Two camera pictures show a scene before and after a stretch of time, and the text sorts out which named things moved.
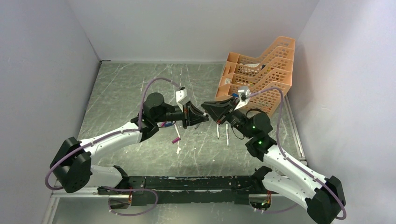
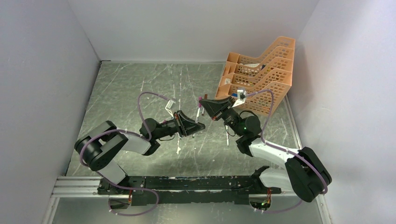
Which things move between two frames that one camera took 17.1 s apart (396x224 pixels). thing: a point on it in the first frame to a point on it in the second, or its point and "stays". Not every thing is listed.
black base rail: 148,190 stays
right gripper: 219,109 stays
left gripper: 190,111 to 191,126
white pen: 227,130 stays
